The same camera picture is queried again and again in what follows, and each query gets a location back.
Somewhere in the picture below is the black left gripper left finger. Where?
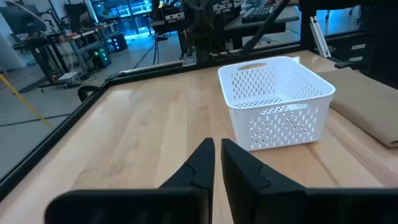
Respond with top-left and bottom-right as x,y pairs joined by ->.
44,138 -> 216,224

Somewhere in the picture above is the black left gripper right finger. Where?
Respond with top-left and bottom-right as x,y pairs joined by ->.
220,138 -> 398,224

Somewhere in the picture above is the white perforated plastic basket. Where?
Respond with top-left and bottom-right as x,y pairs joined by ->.
217,55 -> 336,152

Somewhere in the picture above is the black office chair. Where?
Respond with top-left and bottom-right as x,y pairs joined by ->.
76,84 -> 101,103

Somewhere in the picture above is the beige folded cloth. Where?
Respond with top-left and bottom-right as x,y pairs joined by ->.
317,67 -> 398,148

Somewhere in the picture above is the computer tower with green lights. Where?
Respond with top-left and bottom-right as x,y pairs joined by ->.
91,46 -> 113,70

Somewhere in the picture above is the black office desk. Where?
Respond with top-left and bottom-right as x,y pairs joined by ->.
223,5 -> 300,49

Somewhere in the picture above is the computer tower with blue lights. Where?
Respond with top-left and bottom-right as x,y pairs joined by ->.
108,33 -> 129,52

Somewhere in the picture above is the silver aluminium extrusion bar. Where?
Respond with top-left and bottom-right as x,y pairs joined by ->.
309,15 -> 332,58

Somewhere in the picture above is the black computer keyboard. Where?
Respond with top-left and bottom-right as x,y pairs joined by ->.
241,5 -> 275,24

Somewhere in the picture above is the black drawer cabinet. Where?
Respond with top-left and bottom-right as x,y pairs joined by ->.
323,30 -> 379,71

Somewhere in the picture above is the black standing desk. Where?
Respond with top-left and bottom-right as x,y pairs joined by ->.
12,24 -> 110,94

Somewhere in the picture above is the dark computer monitor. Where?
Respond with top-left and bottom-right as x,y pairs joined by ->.
0,4 -> 47,35

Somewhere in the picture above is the black table frame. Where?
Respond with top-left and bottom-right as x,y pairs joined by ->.
0,0 -> 318,202

